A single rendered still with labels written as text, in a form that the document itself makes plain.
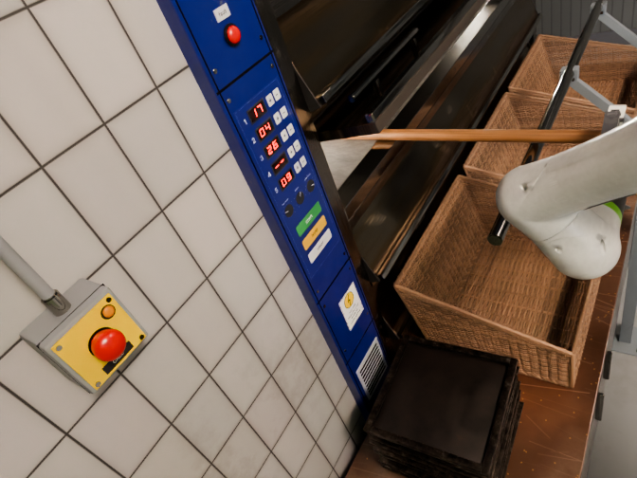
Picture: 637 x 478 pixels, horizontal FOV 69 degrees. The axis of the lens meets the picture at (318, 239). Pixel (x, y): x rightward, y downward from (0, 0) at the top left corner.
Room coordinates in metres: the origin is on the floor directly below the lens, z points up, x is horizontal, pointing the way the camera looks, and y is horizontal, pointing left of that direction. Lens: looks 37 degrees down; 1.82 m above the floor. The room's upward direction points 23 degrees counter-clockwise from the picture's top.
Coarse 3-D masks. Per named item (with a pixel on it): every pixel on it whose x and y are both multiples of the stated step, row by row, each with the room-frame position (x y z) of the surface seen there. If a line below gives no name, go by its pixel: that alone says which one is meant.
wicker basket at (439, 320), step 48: (480, 192) 1.26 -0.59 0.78; (432, 240) 1.10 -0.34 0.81; (480, 240) 1.22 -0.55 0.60; (528, 240) 1.14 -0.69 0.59; (432, 288) 1.01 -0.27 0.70; (480, 288) 1.02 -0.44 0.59; (528, 288) 0.95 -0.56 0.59; (576, 288) 0.88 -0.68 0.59; (432, 336) 0.88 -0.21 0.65; (480, 336) 0.77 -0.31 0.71; (528, 336) 0.68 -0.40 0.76; (576, 336) 0.65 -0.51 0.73
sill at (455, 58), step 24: (504, 0) 1.87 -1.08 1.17; (480, 24) 1.70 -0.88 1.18; (456, 48) 1.57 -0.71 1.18; (432, 72) 1.46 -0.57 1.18; (456, 72) 1.46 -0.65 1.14; (432, 96) 1.32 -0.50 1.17; (408, 120) 1.21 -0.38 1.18; (384, 144) 1.14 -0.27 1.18; (360, 168) 1.07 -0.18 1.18; (384, 168) 1.07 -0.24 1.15; (360, 192) 0.98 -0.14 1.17
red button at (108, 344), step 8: (96, 336) 0.45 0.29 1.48; (104, 336) 0.44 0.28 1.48; (112, 336) 0.44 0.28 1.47; (120, 336) 0.45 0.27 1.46; (96, 344) 0.43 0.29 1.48; (104, 344) 0.43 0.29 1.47; (112, 344) 0.43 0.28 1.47; (120, 344) 0.44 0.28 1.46; (96, 352) 0.43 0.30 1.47; (104, 352) 0.43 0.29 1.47; (112, 352) 0.43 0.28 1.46; (120, 352) 0.44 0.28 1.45; (104, 360) 0.43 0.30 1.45; (112, 360) 0.43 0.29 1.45
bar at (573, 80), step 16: (592, 16) 1.39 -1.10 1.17; (608, 16) 1.45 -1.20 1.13; (624, 32) 1.41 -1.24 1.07; (576, 48) 1.23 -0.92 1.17; (576, 64) 1.15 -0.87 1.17; (560, 80) 1.10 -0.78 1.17; (576, 80) 1.12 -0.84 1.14; (560, 96) 1.02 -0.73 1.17; (592, 96) 1.09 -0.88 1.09; (544, 128) 0.91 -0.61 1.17; (528, 160) 0.82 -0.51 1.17; (496, 224) 0.67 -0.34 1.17; (496, 240) 0.64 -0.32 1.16; (624, 304) 0.98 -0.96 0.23; (624, 320) 0.98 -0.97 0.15; (624, 336) 0.97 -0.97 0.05; (624, 352) 0.93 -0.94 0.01
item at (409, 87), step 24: (456, 0) 1.36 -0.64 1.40; (480, 0) 1.26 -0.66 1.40; (432, 24) 1.26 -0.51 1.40; (408, 48) 1.16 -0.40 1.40; (384, 72) 1.08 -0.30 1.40; (360, 96) 1.00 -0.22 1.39; (408, 96) 0.91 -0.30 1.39; (336, 120) 0.93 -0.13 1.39; (360, 120) 0.86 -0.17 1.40; (384, 120) 0.84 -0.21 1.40
